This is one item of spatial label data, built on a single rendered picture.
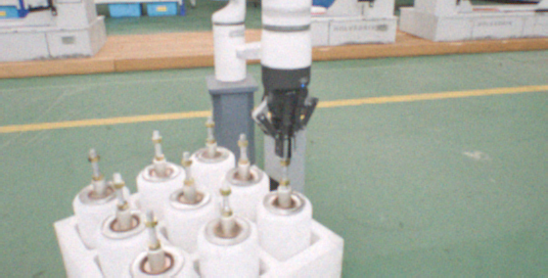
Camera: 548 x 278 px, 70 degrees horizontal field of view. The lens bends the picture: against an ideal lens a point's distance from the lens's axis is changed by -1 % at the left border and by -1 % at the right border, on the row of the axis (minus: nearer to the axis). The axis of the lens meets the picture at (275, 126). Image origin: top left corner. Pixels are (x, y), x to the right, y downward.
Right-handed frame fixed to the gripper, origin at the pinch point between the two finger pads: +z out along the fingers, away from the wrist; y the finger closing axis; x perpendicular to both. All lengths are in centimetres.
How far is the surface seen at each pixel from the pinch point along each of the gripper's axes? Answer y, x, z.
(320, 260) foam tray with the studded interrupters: 1.6, -7.8, 19.3
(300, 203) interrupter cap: 1.8, -2.2, 10.5
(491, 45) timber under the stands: 276, 79, 31
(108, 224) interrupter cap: -26.0, 12.9, 10.4
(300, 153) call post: 18.9, 15.9, 13.5
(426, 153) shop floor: 84, 19, 36
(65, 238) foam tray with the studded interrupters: -31.0, 24.6, 17.9
